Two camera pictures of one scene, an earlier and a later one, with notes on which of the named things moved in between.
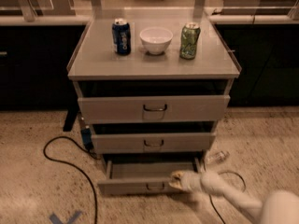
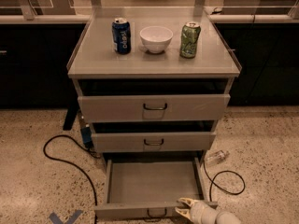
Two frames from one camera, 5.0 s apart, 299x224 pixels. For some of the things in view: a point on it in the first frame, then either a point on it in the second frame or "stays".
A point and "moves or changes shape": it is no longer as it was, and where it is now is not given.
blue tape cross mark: [56, 220] stays
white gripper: [191, 182] → [197, 211]
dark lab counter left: [35, 53] stays
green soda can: [190, 38] stays
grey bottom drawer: [144, 176] moves or changes shape
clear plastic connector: [219, 158] stays
